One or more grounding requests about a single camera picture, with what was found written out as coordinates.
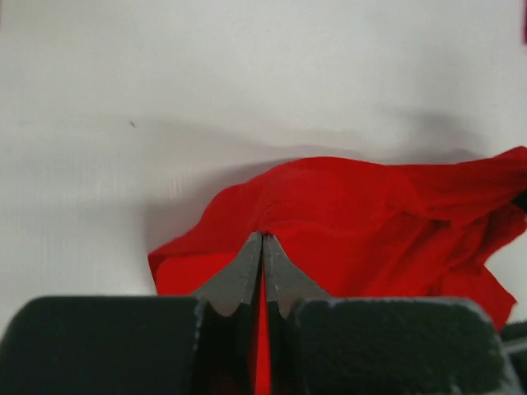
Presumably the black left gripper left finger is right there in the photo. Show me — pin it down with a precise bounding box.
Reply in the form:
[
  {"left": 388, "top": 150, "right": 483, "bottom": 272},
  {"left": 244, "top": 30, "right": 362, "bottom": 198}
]
[{"left": 1, "top": 233, "right": 263, "bottom": 394}]

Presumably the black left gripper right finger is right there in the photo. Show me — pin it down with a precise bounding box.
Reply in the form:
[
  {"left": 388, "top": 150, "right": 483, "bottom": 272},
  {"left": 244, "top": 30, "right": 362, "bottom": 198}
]
[{"left": 262, "top": 236, "right": 523, "bottom": 394}]

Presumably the red t shirt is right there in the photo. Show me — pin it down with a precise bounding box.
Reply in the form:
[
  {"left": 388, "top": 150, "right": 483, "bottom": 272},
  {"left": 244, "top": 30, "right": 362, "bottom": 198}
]
[{"left": 148, "top": 146, "right": 526, "bottom": 394}]

